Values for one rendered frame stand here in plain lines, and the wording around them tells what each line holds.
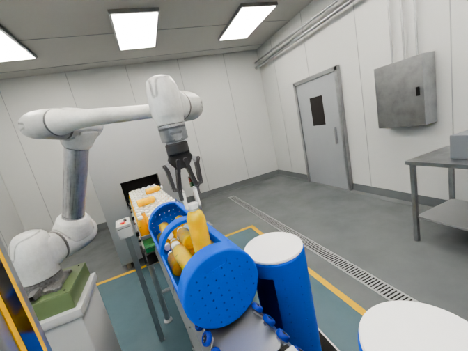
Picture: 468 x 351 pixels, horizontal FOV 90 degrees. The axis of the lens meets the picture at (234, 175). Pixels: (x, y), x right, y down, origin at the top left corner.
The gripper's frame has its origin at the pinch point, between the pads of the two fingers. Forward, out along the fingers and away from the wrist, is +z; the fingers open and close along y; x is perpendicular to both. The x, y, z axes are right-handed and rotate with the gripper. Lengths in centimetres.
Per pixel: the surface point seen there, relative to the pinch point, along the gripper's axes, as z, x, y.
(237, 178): 124, 478, 244
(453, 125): 34, 52, 327
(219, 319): 41.0, -11.2, -3.8
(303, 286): 53, -7, 36
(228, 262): 23.0, -10.9, 4.3
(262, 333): 48, -19, 7
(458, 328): 36, -58, 41
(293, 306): 60, -7, 30
